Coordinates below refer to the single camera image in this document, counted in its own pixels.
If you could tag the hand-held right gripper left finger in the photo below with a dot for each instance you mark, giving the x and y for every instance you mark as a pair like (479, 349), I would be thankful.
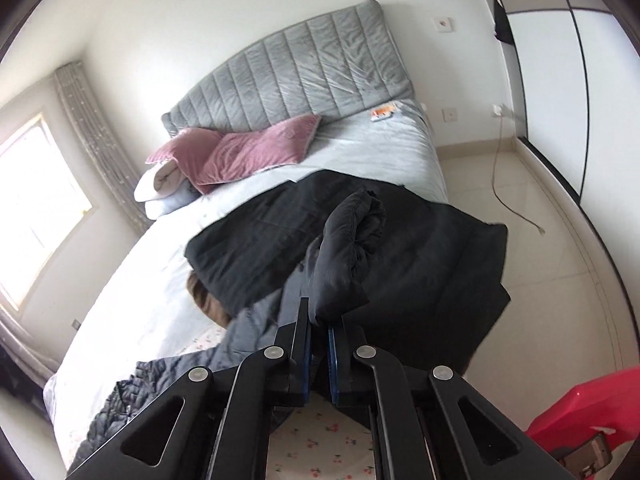
(303, 360)

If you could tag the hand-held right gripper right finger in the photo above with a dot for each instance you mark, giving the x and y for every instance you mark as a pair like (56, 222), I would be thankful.
(334, 365)

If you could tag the black padded jacket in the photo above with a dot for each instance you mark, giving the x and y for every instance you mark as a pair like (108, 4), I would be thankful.
(350, 240)

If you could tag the floral bed sheet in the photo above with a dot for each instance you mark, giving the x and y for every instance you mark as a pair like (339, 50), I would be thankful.
(320, 442)

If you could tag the grey quilted garment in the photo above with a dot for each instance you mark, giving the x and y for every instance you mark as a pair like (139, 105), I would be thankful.
(200, 360)

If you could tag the brown fur cloth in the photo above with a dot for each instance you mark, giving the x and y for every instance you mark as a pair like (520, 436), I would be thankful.
(207, 300)

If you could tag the bed with pale sheet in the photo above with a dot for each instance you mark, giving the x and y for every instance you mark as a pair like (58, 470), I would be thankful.
(150, 280)

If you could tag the pink velvet pillow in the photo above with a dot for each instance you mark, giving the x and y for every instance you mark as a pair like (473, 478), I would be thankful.
(240, 152)

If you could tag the white pillow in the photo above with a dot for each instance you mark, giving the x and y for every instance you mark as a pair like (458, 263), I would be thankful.
(160, 187)

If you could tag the red plastic stool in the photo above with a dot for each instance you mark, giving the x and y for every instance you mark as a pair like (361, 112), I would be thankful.
(585, 410)

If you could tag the small orange printed packet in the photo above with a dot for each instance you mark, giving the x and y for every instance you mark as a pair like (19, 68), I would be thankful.
(384, 111)

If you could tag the grey quilted headboard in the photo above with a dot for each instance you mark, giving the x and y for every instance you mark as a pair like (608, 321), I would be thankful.
(300, 70)

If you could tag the grey window curtain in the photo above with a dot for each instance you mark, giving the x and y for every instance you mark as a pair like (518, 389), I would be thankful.
(95, 140)

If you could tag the window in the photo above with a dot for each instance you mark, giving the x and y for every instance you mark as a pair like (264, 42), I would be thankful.
(35, 210)

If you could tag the sliding door wardrobe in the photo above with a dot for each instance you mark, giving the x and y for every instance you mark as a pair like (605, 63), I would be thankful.
(565, 85)

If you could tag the black hanging cloth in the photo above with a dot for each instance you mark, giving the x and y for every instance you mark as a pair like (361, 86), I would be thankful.
(502, 22)

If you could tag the wall socket with plug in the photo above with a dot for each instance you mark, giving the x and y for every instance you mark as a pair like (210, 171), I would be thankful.
(498, 109)

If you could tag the wall switch plate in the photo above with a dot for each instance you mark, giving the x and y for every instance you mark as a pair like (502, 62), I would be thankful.
(443, 23)

